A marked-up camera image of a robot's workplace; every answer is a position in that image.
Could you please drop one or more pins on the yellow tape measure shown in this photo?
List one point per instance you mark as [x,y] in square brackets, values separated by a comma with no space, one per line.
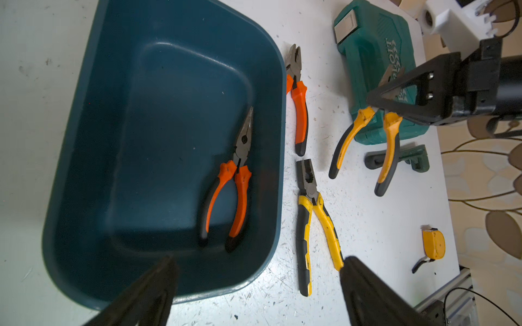
[434,246]

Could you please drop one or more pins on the orange needle nose pliers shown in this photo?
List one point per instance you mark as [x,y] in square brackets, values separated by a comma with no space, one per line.
[229,191]

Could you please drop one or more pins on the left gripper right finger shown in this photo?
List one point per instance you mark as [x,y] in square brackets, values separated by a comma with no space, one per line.
[370,301]

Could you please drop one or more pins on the aluminium front rail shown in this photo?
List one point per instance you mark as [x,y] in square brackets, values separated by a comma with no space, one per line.
[452,304]

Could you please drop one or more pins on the green plastic tool case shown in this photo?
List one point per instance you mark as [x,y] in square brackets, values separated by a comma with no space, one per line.
[372,39]

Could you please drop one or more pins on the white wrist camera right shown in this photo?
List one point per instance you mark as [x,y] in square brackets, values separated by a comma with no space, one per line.
[461,27]

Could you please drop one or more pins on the yellow combination pliers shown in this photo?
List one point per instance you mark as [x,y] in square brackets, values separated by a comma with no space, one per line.
[391,126]

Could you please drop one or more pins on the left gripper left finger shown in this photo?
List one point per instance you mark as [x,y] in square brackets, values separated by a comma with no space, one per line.
[147,301]

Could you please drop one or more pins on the green clamp tool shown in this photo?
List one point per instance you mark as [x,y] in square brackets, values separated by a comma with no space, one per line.
[416,156]

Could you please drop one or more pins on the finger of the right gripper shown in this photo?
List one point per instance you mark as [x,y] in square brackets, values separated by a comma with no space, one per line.
[397,91]

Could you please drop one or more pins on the orange combination pliers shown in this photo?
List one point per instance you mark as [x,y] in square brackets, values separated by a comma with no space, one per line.
[298,90]

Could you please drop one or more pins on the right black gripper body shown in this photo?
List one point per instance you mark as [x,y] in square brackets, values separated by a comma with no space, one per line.
[451,89]

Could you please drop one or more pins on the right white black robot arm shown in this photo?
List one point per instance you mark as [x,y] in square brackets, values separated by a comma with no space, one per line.
[509,90]

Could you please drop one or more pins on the dark teal storage tray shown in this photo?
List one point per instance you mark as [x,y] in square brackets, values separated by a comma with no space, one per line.
[161,96]

